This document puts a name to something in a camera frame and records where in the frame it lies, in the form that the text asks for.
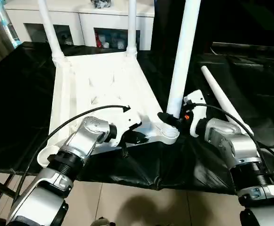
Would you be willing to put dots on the white plastic table leg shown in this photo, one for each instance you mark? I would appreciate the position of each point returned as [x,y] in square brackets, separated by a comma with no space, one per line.
[185,47]
[132,26]
[217,91]
[49,28]

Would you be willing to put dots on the white plastic table top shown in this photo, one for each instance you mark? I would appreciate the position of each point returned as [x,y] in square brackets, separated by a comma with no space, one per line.
[99,70]

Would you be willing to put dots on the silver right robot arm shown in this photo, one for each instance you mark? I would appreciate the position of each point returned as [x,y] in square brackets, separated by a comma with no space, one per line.
[235,143]

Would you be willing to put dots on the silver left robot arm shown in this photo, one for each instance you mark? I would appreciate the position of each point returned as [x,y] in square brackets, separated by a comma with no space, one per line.
[92,127]

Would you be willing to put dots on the white jar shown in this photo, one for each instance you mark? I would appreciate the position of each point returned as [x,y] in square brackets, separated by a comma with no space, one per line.
[120,44]

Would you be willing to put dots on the black monitor bar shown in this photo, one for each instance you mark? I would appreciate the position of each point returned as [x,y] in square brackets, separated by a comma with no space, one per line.
[249,47]

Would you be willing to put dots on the red bottle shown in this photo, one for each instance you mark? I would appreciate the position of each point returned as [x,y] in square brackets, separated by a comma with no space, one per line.
[99,41]

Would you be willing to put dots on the black glossy mat cloth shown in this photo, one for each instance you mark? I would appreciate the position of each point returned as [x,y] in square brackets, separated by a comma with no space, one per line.
[17,99]

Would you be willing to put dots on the white glass door cabinet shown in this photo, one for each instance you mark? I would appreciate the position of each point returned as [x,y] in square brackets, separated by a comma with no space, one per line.
[80,18]

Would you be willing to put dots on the dark patterned bundle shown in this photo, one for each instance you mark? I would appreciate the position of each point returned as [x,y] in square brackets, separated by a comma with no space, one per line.
[101,3]

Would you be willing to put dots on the blue white patterned panel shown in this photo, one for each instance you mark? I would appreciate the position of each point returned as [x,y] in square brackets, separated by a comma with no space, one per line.
[8,26]

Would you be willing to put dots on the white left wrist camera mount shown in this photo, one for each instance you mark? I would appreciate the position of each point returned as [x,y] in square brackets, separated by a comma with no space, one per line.
[127,120]

